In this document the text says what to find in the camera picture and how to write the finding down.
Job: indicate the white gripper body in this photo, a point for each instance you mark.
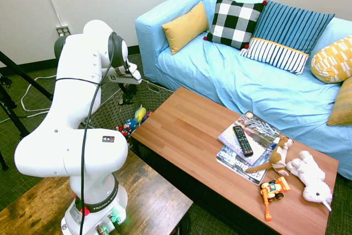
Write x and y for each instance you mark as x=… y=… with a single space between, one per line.
x=123 y=79

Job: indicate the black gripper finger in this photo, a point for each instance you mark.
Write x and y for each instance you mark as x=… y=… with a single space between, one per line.
x=121 y=89
x=135 y=87

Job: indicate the black Sony gamepad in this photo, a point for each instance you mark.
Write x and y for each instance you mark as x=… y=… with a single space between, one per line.
x=129 y=93

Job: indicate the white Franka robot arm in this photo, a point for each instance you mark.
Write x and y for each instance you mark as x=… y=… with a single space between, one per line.
x=79 y=61

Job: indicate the dark woven wicker basket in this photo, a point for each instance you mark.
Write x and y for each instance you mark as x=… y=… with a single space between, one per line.
x=110 y=111

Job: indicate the yellow plush toy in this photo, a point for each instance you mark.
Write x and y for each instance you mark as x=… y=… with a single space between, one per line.
x=140 y=114

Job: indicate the Captain America plush figure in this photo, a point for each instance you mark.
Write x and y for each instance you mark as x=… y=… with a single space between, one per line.
x=129 y=128

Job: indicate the plain yellow pillow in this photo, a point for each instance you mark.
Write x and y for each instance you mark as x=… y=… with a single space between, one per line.
x=184 y=28

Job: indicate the light blue sofa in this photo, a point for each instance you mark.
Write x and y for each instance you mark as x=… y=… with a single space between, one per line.
x=220 y=81

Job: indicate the black white checked pillow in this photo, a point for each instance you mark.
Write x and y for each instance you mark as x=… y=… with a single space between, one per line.
x=233 y=21

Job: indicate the black TV remote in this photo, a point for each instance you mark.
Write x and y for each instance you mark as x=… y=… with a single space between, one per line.
x=243 y=141

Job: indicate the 425 Business magazine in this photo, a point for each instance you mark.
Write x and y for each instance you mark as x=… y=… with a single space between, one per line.
x=236 y=166

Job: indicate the magazine with landscape cover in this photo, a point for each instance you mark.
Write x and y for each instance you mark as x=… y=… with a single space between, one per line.
x=258 y=136

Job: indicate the white navy striped pillow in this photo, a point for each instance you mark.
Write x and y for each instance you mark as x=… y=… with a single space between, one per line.
x=275 y=56

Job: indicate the blue striped pillow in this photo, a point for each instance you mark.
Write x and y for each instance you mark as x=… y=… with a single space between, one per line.
x=291 y=23

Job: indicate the orange toy excavator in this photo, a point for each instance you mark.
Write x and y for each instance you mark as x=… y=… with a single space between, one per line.
x=272 y=189

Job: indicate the yellow white patterned pillow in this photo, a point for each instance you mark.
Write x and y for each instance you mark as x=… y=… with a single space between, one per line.
x=332 y=61

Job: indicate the white unicorn plush toy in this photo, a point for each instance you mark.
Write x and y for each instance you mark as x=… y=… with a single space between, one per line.
x=313 y=180

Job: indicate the mustard burlap pillow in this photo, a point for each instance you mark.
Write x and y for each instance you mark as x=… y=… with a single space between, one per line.
x=343 y=103

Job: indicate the wall power outlet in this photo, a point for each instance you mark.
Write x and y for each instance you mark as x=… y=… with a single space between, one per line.
x=63 y=30

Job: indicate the black camera tripod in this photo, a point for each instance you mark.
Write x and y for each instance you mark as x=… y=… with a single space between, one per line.
x=27 y=79

